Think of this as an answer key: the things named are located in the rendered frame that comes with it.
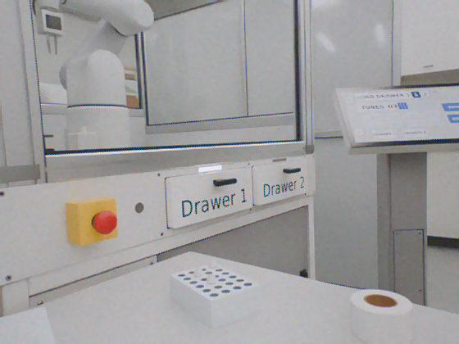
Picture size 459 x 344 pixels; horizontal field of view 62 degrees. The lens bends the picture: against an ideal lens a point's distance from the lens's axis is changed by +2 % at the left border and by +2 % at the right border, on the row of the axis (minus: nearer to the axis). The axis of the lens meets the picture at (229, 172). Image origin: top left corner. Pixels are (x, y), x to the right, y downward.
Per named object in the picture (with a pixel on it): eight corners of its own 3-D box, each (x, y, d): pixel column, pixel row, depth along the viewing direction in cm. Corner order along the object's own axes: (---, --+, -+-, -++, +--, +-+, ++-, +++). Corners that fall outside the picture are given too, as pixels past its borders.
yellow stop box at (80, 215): (121, 237, 66) (118, 197, 66) (82, 247, 61) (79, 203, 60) (105, 233, 70) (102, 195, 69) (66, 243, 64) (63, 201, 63)
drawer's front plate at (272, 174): (308, 192, 126) (307, 160, 125) (258, 205, 104) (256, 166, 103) (303, 192, 127) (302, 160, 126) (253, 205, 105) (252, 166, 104)
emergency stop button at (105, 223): (120, 232, 64) (119, 209, 63) (98, 237, 60) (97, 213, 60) (110, 230, 65) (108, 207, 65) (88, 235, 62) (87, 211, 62)
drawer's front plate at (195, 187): (252, 207, 102) (252, 167, 101) (173, 229, 80) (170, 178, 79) (247, 206, 103) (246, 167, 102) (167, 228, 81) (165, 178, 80)
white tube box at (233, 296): (262, 310, 53) (261, 284, 53) (211, 329, 49) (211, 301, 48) (215, 284, 64) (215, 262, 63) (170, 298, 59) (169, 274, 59)
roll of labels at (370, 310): (420, 330, 47) (420, 298, 47) (402, 356, 42) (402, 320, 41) (363, 314, 52) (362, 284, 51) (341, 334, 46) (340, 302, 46)
